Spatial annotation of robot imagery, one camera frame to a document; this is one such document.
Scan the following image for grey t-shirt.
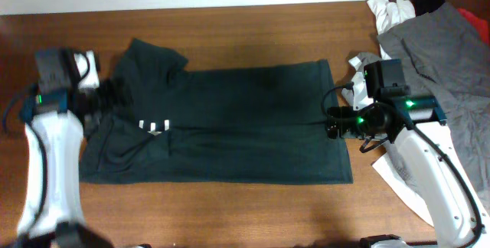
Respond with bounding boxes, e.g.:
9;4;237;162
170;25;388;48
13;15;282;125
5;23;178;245
340;2;490;210

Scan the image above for dark green Nike t-shirt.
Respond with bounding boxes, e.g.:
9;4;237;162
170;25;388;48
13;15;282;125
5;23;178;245
80;39;353;184

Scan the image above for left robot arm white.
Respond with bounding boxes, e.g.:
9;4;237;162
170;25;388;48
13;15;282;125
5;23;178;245
8;80;131;247

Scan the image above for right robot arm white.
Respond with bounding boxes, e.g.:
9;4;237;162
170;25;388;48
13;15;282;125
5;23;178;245
321;96;489;247

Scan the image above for white garment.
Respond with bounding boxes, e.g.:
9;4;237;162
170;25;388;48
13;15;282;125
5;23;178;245
367;0;416;34

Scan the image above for black garment at corner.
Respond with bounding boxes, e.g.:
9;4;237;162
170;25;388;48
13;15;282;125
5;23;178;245
411;0;446;16

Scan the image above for red garment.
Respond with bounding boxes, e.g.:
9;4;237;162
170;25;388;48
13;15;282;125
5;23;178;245
458;8;489;45

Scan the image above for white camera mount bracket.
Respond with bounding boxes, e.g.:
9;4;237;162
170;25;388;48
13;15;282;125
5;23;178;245
73;51;100;89

